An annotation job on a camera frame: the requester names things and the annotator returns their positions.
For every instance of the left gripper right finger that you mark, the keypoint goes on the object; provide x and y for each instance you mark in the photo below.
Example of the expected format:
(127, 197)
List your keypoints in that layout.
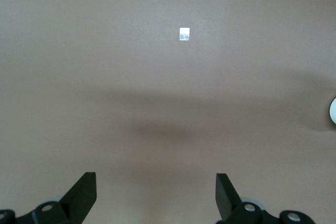
(228, 200)

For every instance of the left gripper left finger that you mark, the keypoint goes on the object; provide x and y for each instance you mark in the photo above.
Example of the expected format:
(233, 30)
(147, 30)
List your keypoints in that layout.
(81, 197)

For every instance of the white bowl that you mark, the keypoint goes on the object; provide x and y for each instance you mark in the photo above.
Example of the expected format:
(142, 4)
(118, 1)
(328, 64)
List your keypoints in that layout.
(333, 110)

